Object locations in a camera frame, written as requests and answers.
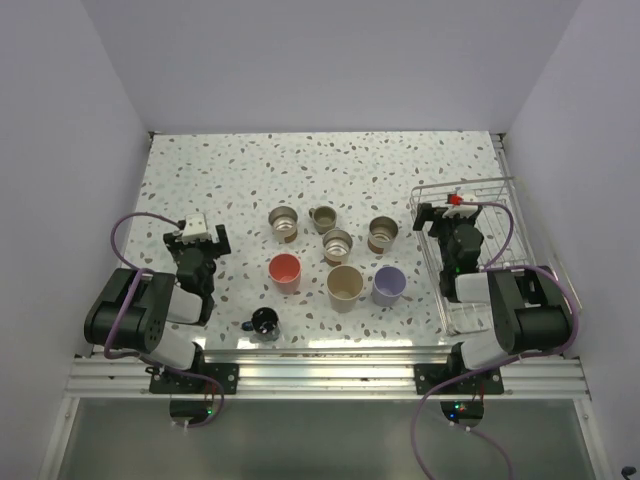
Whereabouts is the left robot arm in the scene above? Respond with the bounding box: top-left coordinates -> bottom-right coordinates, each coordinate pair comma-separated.
84,219 -> 231,393

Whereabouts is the purple plastic cup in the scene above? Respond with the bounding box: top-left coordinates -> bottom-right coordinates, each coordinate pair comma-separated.
372,266 -> 407,307

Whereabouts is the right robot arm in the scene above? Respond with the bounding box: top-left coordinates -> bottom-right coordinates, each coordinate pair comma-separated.
413,194 -> 579,393

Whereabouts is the red plastic cup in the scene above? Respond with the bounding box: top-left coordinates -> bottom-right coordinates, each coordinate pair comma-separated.
268,253 -> 301,295

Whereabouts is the steel tumbler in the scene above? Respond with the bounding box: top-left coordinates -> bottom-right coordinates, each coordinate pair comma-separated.
322,228 -> 353,266
367,216 -> 399,254

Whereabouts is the centre steel tumbler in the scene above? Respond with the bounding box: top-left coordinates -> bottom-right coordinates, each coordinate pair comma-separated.
322,228 -> 353,266

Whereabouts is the steel tumbler cork band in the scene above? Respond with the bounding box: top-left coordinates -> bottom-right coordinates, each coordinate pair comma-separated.
268,206 -> 298,244

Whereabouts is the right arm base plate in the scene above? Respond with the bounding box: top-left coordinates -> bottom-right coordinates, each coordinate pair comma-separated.
413,363 -> 505,396

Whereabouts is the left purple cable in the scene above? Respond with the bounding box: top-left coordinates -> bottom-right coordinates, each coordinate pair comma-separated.
102,212 -> 224,431

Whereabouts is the right steel tumbler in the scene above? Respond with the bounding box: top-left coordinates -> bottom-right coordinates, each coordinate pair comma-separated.
367,216 -> 399,254

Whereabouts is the dark blue ceramic mug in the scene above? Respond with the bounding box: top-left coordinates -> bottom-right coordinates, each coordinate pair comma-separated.
241,307 -> 280,342

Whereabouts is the grey ceramic mug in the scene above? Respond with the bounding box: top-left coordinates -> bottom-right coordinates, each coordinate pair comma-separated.
308,206 -> 337,235

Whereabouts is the aluminium frame rail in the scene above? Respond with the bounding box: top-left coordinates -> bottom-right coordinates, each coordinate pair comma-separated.
64,348 -> 590,400

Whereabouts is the beige plastic cup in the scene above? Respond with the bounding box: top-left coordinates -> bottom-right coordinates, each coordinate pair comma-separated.
326,265 -> 364,313

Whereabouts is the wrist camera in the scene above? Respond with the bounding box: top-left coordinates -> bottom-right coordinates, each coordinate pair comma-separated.
180,212 -> 210,244
442,192 -> 481,218

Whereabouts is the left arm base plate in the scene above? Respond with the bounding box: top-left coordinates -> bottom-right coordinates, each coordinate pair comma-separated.
145,363 -> 239,395

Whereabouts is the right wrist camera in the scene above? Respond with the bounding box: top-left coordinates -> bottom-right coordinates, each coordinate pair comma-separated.
442,192 -> 481,218

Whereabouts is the wire dish rack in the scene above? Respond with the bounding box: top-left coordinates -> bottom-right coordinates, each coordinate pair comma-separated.
408,175 -> 584,336

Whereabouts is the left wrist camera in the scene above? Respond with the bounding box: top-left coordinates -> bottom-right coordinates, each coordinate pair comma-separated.
180,212 -> 210,244

